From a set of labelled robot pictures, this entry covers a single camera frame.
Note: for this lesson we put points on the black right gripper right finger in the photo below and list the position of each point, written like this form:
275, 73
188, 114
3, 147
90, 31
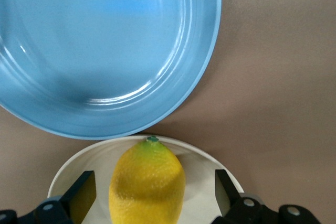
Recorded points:
228, 195

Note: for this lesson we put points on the beige plate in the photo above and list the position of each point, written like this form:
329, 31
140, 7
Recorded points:
200, 171

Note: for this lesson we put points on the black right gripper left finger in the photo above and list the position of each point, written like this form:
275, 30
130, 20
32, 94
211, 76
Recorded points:
78, 197

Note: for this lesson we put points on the blue plate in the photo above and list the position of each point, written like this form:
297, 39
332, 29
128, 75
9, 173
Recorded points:
105, 51

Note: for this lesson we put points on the yellow lemon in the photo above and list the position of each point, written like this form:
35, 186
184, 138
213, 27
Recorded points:
147, 182

